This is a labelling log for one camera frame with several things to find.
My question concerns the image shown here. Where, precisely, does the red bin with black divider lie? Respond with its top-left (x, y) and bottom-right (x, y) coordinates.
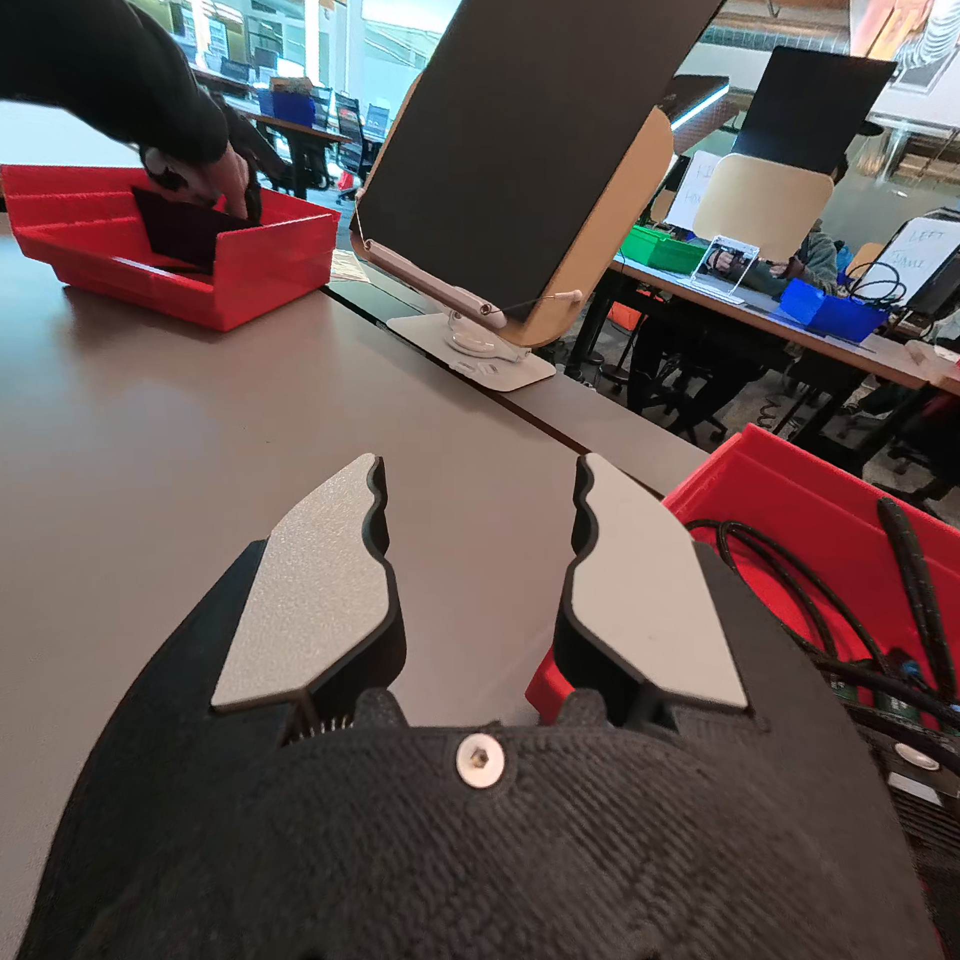
top-left (0, 163), bottom-right (342, 333)

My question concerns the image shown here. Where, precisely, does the long wooden table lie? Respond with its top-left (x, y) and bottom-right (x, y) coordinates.
top-left (611, 251), bottom-right (960, 395)

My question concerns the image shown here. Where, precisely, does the black bin divider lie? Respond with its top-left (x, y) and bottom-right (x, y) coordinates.
top-left (131, 187), bottom-right (258, 275)

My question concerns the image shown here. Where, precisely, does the row of office desks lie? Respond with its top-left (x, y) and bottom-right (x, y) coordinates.
top-left (187, 45), bottom-right (395, 204)

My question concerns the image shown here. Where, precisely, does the green storage bin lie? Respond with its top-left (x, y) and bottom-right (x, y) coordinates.
top-left (621, 223), bottom-right (706, 273)

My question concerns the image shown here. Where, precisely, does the grey desk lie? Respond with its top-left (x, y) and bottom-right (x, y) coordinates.
top-left (321, 273), bottom-right (710, 500)
top-left (0, 101), bottom-right (710, 960)

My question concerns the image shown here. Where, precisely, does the red plastic bin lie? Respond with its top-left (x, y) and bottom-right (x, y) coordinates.
top-left (525, 422), bottom-right (960, 759)

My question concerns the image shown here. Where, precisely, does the black tan board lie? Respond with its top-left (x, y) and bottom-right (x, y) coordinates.
top-left (693, 45), bottom-right (899, 260)

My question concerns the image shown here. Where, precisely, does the blue storage bin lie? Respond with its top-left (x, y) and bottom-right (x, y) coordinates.
top-left (258, 88), bottom-right (318, 127)
top-left (778, 277), bottom-right (891, 345)

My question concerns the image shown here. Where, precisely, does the clear acrylic stand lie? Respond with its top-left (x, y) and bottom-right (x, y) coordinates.
top-left (688, 234), bottom-right (760, 306)

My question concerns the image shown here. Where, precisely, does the white handwritten sign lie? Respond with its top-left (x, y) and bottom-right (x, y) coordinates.
top-left (663, 150), bottom-right (723, 232)
top-left (873, 217), bottom-right (960, 312)

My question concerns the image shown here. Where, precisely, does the person's left hand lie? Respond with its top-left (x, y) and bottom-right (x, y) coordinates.
top-left (197, 144), bottom-right (253, 222)

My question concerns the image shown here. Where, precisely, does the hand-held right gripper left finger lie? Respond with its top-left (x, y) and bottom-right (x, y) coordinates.
top-left (210, 452), bottom-right (408, 712)

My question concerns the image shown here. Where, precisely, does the tablet on white stand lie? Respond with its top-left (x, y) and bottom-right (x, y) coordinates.
top-left (348, 0), bottom-right (729, 350)
top-left (362, 238), bottom-right (585, 393)

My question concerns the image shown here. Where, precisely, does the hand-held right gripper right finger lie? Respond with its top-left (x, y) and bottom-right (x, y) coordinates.
top-left (555, 452), bottom-right (751, 714)

